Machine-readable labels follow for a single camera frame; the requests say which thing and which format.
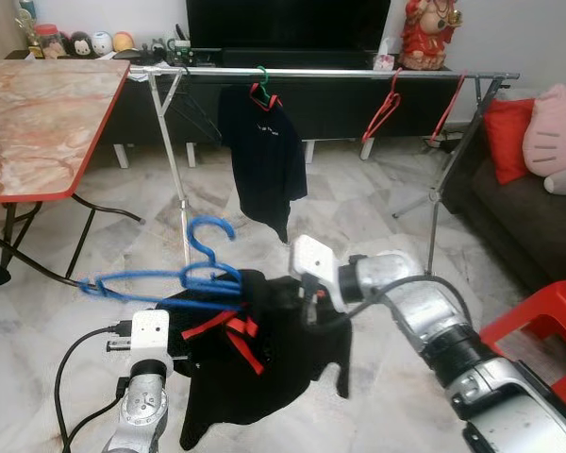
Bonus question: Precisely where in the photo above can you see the blue plastic hanger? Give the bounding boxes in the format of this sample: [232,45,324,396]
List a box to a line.
[79,216,246,313]

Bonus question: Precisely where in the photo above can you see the pink cat face plush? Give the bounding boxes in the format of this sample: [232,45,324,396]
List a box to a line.
[521,83,566,182]

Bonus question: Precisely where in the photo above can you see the black flat television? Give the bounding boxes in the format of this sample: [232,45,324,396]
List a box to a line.
[186,0,393,51]

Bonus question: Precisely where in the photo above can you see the green plastic hanger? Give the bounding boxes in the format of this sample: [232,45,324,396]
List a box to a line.
[249,66,274,105]

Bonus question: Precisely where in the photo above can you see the red laughing buddha statue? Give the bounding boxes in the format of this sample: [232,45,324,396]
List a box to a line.
[398,0,463,72]

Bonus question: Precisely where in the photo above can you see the red plastic stool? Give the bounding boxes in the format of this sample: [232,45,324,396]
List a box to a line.
[478,276,566,413]

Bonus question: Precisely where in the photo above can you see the black round plush toy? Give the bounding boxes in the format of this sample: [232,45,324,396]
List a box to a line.
[69,31,93,57]

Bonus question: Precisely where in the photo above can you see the red plastic hanger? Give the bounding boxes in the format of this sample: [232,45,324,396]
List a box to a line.
[428,73,466,144]
[360,69,404,144]

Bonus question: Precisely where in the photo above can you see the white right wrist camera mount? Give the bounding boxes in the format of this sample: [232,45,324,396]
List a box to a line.
[290,235,347,305]

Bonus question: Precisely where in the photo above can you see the white round plush toy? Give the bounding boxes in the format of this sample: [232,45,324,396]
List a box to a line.
[92,30,114,56]

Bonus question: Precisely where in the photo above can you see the clear jar red lid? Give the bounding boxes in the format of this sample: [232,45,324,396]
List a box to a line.
[35,24,61,59]

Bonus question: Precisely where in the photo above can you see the black soundbar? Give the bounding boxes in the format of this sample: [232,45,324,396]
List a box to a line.
[220,47,380,69]

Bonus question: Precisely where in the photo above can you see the navy shirt red collar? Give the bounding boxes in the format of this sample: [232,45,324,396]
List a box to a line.
[216,83,309,243]

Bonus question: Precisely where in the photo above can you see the black shirt red trim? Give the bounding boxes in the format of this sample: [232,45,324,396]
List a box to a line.
[155,268,353,452]

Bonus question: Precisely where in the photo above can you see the orange round plush toy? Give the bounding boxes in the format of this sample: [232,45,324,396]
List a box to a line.
[112,30,136,53]

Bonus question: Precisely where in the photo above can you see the gold trophy blue ball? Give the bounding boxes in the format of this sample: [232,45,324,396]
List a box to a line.
[15,0,39,50]

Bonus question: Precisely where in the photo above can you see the dark grey fabric sofa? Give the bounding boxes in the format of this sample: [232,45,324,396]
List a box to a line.
[442,132,566,289]

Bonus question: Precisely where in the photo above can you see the silver metal clothes rack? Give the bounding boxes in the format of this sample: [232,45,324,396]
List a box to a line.
[128,63,521,277]

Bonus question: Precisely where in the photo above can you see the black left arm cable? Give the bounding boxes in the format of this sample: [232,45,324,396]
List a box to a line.
[54,319,135,453]

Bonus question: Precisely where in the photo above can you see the black wire hanger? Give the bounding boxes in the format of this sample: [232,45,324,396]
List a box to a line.
[173,77,225,144]

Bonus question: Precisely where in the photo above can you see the orange marble folding table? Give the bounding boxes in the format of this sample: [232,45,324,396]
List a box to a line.
[0,59,144,289]

